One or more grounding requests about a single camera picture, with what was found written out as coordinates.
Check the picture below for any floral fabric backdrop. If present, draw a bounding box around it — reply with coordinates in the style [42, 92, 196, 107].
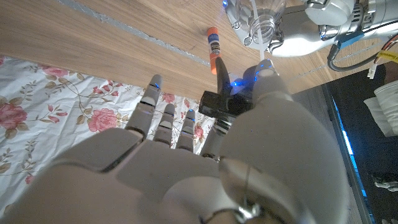
[0, 55, 218, 215]

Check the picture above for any grey tape outline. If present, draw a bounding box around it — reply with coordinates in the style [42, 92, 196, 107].
[57, 0, 383, 85]

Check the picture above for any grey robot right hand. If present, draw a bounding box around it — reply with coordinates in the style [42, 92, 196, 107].
[0, 58, 351, 224]

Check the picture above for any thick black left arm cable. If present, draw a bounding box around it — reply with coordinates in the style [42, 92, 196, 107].
[326, 43, 379, 72]

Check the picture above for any orange-capped glue stick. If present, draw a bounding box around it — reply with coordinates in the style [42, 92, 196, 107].
[206, 27, 222, 75]

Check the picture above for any yellow cable label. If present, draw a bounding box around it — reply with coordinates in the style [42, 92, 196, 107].
[377, 50, 398, 64]

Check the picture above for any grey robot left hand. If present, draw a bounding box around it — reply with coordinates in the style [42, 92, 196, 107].
[223, 0, 398, 58]

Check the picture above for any white cable connector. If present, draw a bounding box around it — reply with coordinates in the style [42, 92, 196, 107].
[366, 63, 379, 79]

